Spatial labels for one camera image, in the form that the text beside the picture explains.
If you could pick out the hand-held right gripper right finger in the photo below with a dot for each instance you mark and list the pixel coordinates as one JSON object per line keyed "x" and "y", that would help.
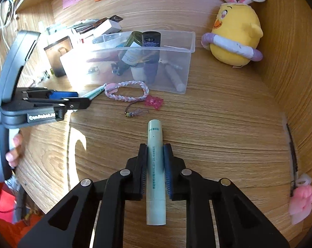
{"x": 168, "y": 165}

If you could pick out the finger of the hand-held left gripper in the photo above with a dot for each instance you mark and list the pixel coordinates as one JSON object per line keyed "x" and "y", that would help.
{"x": 63, "y": 95}
{"x": 78, "y": 103}

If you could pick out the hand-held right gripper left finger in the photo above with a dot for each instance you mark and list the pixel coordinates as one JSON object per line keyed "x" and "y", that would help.
{"x": 140, "y": 170}

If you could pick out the thin white green tube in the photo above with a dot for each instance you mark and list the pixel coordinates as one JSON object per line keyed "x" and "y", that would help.
{"x": 95, "y": 93}

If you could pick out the pale green cosmetic tube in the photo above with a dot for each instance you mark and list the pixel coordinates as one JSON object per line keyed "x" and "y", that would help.
{"x": 156, "y": 139}

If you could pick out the dark green glass bottle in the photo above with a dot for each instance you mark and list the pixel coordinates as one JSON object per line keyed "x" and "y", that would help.
{"x": 131, "y": 54}

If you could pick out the clear plastic storage bin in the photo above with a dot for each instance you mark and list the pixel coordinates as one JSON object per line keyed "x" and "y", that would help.
{"x": 184, "y": 51}

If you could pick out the person's left hand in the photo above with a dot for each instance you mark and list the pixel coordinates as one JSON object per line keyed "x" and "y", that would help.
{"x": 15, "y": 155}

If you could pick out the small beaded charm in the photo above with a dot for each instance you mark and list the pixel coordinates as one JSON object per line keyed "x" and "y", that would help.
{"x": 129, "y": 113}

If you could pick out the pink bear hair clip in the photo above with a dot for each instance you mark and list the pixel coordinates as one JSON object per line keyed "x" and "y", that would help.
{"x": 154, "y": 102}

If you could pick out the small white jar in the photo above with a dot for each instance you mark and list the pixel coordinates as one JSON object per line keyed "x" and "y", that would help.
{"x": 138, "y": 72}

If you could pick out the stack of books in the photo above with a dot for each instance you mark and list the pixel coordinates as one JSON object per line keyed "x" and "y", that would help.
{"x": 81, "y": 25}

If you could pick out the white card box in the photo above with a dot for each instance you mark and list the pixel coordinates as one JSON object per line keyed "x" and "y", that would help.
{"x": 105, "y": 28}

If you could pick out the dark bottle with black cap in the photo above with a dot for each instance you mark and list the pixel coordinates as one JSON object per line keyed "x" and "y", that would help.
{"x": 150, "y": 46}

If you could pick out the pink soft toy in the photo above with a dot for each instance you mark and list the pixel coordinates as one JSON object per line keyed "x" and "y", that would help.
{"x": 301, "y": 199}

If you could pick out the yellow chick plush toy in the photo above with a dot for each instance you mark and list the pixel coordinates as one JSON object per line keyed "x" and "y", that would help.
{"x": 236, "y": 31}

